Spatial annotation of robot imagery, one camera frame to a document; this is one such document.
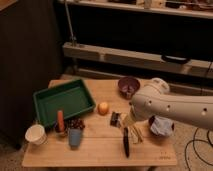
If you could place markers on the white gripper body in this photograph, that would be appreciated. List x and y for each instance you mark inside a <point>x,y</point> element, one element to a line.
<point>128,120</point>

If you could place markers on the black handled brush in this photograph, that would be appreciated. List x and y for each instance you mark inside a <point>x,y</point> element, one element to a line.
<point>116,122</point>

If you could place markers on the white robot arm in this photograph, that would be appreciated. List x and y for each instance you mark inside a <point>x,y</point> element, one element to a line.
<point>154,99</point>

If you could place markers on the wooden tongs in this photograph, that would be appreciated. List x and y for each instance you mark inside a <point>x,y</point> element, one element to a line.
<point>136,135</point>

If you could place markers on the orange round fruit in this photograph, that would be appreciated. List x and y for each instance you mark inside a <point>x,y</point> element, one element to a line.
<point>103,108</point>

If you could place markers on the black bowl with cloth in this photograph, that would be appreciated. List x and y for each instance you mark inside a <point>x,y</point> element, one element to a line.
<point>161,126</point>

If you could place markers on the dark purple bowl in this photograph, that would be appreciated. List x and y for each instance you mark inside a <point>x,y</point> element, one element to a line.
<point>128,86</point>

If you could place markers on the blue plastic cup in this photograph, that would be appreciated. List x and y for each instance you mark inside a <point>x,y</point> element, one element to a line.
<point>74,137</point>

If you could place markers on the dark red grape bunch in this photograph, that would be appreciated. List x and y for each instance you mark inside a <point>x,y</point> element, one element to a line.
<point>76,124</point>

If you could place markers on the green plastic tray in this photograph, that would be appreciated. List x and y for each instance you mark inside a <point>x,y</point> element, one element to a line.
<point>73,98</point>

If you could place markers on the red carrot toy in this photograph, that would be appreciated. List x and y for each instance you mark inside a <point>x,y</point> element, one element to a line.
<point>60,119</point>

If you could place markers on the white paper cup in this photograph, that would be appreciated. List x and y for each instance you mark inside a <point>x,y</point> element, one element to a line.
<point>36,134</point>

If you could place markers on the metal pole stand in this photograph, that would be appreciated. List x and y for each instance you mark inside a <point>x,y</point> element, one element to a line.
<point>72,36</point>

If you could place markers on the black handle on shelf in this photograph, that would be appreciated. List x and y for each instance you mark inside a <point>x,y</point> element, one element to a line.
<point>175,59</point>

